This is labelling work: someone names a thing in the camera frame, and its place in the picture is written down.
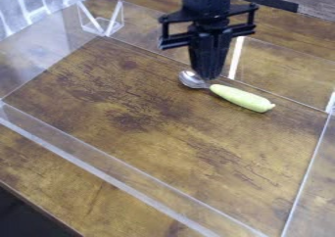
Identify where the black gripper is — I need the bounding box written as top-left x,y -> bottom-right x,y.
159,0 -> 259,79

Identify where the green handled metal spoon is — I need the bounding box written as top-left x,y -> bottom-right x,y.
178,71 -> 277,113

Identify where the black bar on table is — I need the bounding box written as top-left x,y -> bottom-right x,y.
244,0 -> 299,13

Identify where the clear acrylic corner bracket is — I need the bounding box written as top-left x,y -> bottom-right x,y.
78,1 -> 124,37

